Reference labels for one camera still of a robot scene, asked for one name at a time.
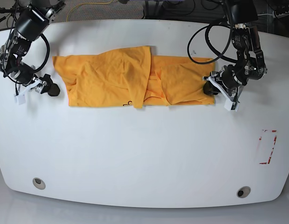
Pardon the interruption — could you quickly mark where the right grey table grommet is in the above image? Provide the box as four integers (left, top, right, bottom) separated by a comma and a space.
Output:
237, 186, 251, 198

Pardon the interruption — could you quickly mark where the white power strip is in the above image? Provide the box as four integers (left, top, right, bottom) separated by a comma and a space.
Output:
273, 7, 289, 19

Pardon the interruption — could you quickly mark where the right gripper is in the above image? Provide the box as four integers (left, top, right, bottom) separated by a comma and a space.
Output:
14, 67, 60, 97

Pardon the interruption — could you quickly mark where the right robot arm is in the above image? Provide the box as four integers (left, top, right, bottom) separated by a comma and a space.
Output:
0, 0, 66, 97

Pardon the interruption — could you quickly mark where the grey table grommet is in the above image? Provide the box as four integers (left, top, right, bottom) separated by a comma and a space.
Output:
33, 178, 46, 190
237, 186, 251, 198

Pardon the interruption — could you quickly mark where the yellow cable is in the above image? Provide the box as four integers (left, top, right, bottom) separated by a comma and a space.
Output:
66, 0, 115, 22

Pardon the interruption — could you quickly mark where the black tripod stand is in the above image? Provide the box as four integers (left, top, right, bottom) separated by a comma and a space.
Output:
0, 0, 23, 28

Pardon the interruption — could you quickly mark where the orange T-shirt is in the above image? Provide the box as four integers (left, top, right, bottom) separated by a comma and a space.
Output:
53, 46, 215, 109

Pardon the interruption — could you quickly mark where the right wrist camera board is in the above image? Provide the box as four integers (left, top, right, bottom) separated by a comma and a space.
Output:
14, 95, 26, 105

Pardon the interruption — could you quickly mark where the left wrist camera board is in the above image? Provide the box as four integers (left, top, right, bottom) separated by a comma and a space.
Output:
224, 99, 240, 112

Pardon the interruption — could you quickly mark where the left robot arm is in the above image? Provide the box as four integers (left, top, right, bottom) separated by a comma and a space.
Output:
202, 0, 267, 111

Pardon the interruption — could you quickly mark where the left grey table grommet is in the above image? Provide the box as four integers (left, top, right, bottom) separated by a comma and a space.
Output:
33, 178, 46, 190

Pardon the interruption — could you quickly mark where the red tape rectangle marking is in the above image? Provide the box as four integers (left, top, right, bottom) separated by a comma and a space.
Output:
256, 129, 277, 165

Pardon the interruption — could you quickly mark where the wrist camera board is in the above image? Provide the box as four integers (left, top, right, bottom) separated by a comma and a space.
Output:
14, 95, 26, 105
224, 99, 240, 112

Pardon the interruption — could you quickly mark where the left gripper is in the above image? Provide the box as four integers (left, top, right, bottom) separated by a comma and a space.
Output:
202, 66, 246, 102

